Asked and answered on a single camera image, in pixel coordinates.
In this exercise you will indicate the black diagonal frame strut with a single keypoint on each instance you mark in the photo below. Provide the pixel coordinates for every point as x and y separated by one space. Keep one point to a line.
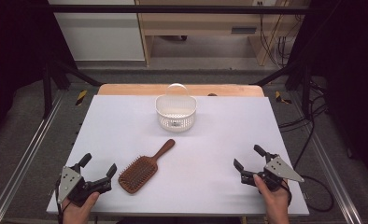
76 73
278 73

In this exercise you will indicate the person's left hand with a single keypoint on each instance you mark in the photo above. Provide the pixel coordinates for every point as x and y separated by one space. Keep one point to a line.
77 214

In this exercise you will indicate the yellow black hazard tape marker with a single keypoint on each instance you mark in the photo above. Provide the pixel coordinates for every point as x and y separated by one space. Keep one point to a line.
81 97
280 98

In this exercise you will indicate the person's right hand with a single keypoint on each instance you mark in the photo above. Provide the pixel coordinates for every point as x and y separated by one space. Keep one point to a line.
275 200

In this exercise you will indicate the white plastic basket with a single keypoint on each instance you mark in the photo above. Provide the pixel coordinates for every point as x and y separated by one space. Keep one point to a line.
176 116

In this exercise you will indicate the light wooden desk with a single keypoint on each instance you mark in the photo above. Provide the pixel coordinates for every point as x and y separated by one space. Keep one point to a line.
197 23

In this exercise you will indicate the dark curtain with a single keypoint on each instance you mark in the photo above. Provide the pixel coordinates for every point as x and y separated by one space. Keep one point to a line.
350 77
17 46

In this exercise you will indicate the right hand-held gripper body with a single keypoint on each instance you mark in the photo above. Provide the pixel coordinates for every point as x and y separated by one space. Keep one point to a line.
277 169

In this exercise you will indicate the brown wooden paddle hairbrush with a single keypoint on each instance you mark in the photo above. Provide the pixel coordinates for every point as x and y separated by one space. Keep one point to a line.
138 172

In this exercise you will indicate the white table cover board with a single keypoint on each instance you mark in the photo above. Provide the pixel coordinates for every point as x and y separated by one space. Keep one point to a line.
204 174

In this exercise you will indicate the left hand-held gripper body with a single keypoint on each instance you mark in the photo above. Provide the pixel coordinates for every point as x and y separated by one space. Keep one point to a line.
76 186

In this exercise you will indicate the black horizontal frame bar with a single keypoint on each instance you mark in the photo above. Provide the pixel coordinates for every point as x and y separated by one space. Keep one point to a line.
172 8

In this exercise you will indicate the wooden table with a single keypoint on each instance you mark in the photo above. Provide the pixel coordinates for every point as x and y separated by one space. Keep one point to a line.
135 89

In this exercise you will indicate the aluminium floor rail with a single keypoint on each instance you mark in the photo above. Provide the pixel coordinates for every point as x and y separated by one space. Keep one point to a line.
26 158
331 174

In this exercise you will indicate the white cabinet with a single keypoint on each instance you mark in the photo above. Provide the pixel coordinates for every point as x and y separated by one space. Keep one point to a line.
101 34

